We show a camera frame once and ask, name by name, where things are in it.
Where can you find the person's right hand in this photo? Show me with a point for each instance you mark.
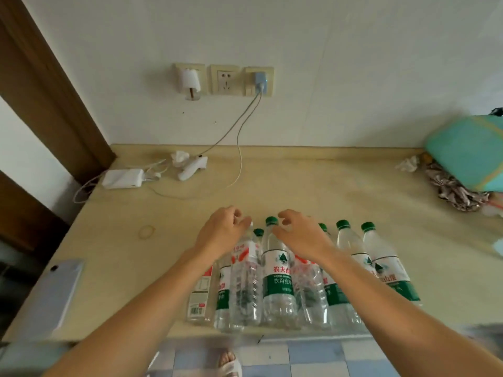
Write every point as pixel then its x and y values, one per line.
pixel 306 237

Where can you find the person's left hand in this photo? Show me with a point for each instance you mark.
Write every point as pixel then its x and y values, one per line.
pixel 218 231

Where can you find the person's right thumb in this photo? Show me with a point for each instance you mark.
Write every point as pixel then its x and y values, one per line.
pixel 281 232

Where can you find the person's left fingers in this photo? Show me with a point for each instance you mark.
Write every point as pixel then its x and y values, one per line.
pixel 237 215

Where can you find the person's left forearm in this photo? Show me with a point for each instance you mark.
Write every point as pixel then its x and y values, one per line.
pixel 137 321

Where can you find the person's right forearm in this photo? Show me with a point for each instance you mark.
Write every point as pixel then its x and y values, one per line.
pixel 393 314

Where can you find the green label plastic bottle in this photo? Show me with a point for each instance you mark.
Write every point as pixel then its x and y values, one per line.
pixel 351 243
pixel 224 298
pixel 279 286
pixel 338 308
pixel 387 266

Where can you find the red label plastic bottle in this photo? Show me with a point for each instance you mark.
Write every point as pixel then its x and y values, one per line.
pixel 310 294
pixel 246 282
pixel 198 298

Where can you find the white handheld device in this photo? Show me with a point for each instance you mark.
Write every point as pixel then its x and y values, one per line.
pixel 191 168

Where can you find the crumpled white tissue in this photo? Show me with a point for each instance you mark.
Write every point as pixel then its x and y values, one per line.
pixel 408 164
pixel 180 158

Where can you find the yellow rubber band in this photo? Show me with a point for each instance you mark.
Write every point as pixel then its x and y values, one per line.
pixel 140 231

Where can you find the white power bank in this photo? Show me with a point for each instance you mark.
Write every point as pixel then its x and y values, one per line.
pixel 122 178

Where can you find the light blue charger plug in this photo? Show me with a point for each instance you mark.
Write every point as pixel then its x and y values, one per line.
pixel 260 82

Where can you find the white plug-in device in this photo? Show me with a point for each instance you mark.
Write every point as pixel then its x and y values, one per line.
pixel 190 80

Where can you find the white sandal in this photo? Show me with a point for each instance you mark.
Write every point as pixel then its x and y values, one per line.
pixel 230 367

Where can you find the crumpled patterned cloth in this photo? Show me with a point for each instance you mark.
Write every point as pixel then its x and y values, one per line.
pixel 456 190

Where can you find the silver phone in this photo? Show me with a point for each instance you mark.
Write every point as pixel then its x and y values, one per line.
pixel 51 298

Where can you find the pale blue object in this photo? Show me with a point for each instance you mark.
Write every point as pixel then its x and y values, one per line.
pixel 498 248

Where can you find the brown wooden door frame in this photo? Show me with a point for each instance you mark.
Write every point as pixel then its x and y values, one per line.
pixel 51 94

